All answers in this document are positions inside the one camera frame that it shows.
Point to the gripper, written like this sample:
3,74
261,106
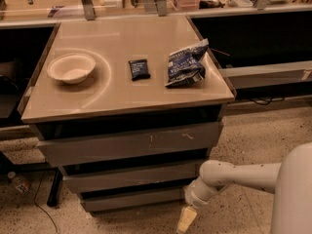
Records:
193,198

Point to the grey bottom drawer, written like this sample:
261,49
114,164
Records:
134,199

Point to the grey drawer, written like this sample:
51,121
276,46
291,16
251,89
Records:
134,199
89,149
133,176

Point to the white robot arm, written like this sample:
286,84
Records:
289,181

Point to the grey middle drawer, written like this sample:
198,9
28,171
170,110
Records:
133,176

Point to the grey top drawer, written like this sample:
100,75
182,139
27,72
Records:
89,149

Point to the grey drawer cabinet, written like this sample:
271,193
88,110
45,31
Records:
110,102

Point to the black table leg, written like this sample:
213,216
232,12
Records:
54,192

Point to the blue chip bag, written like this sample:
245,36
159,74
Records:
185,67

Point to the small dark snack packet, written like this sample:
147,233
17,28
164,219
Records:
139,69

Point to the small bottle on floor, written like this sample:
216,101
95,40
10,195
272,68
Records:
20,183

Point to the white paper bowl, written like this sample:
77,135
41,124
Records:
71,68

